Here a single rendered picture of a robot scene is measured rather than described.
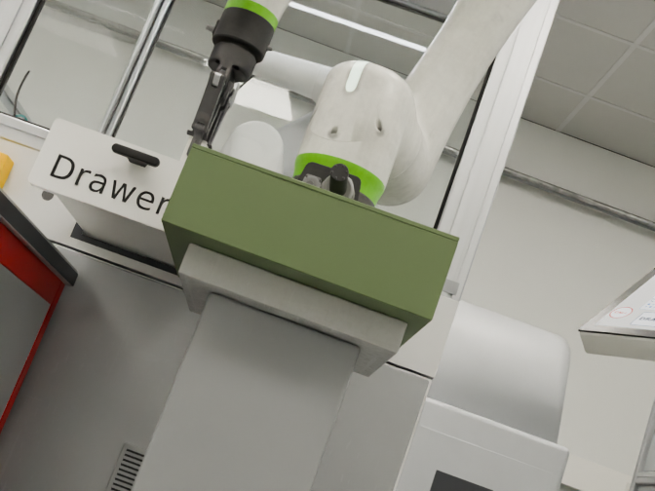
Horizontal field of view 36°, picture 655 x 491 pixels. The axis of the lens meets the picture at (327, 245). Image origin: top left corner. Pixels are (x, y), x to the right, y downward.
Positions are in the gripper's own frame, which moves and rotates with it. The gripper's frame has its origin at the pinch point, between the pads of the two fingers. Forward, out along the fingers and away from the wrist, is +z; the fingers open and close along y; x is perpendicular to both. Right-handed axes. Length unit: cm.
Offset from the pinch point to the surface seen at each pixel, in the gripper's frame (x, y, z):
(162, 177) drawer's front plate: -0.7, 10.9, 7.2
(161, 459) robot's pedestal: 18, 34, 46
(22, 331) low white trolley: -16.2, -7.1, 34.4
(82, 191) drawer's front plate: -11.0, 10.8, 13.3
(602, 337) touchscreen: 74, -14, 1
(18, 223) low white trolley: -14.9, 19.3, 22.6
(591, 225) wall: 132, -352, -141
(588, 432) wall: 161, -354, -38
